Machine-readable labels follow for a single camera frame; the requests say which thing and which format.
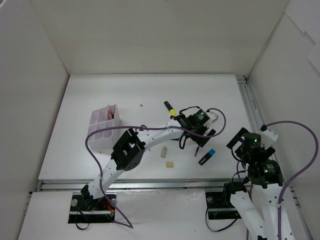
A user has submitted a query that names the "purple pen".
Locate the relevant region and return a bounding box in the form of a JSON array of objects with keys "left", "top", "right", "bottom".
[{"left": 194, "top": 146, "right": 200, "bottom": 157}]

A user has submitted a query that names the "blue black highlighter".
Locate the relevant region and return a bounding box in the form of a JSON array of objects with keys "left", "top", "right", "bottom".
[{"left": 198, "top": 149, "right": 216, "bottom": 166}]

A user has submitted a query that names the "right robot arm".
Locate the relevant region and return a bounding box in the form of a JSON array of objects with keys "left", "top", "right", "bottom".
[{"left": 221, "top": 128, "right": 295, "bottom": 240}]

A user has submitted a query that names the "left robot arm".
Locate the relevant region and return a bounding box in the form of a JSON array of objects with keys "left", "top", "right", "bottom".
[{"left": 80, "top": 108, "right": 223, "bottom": 210}]

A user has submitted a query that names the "yellow black highlighter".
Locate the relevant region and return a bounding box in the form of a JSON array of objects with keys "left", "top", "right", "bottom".
[{"left": 164, "top": 101, "right": 177, "bottom": 117}]

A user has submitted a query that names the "white eraser in sleeve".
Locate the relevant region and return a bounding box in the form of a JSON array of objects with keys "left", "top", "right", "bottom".
[{"left": 160, "top": 146, "right": 168, "bottom": 158}]

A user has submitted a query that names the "tan eraser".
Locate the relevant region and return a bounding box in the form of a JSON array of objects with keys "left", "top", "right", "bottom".
[{"left": 165, "top": 162, "right": 174, "bottom": 168}]

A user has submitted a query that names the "clear compartment organizer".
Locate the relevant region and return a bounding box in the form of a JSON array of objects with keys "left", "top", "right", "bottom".
[{"left": 87, "top": 105, "right": 121, "bottom": 150}]

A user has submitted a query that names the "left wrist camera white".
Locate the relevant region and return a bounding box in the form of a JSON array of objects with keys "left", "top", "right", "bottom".
[{"left": 206, "top": 111, "right": 219, "bottom": 126}]

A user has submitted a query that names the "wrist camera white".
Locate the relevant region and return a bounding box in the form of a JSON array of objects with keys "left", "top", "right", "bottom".
[
  {"left": 260, "top": 124, "right": 279, "bottom": 149},
  {"left": 206, "top": 111, "right": 219, "bottom": 126}
]

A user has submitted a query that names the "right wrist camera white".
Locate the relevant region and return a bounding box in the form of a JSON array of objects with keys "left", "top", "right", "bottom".
[{"left": 260, "top": 124, "right": 279, "bottom": 149}]

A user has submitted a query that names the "aluminium rail right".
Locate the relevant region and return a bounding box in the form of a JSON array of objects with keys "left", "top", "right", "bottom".
[{"left": 235, "top": 75, "right": 264, "bottom": 133}]

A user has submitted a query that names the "aluminium rail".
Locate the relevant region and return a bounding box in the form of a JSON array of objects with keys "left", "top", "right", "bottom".
[
  {"left": 38, "top": 178, "right": 237, "bottom": 192},
  {"left": 235, "top": 75, "right": 264, "bottom": 133}
]

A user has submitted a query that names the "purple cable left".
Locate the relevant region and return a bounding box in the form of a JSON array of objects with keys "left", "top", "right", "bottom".
[{"left": 84, "top": 107, "right": 227, "bottom": 230}]

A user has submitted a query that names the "purple cable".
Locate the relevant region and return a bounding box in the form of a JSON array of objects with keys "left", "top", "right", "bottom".
[
  {"left": 84, "top": 107, "right": 227, "bottom": 230},
  {"left": 246, "top": 120, "right": 320, "bottom": 240}
]

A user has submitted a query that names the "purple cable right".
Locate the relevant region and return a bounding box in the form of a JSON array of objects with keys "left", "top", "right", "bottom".
[{"left": 246, "top": 120, "right": 320, "bottom": 240}]

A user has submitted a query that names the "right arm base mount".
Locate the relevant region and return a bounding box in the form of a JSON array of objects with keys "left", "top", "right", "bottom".
[{"left": 205, "top": 181, "right": 249, "bottom": 220}]

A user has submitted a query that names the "aluminium rail front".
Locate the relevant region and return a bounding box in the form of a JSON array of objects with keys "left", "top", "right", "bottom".
[{"left": 38, "top": 178, "right": 237, "bottom": 192}]

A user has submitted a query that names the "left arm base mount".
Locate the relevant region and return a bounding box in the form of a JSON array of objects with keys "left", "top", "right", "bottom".
[{"left": 68, "top": 193, "right": 116, "bottom": 224}]

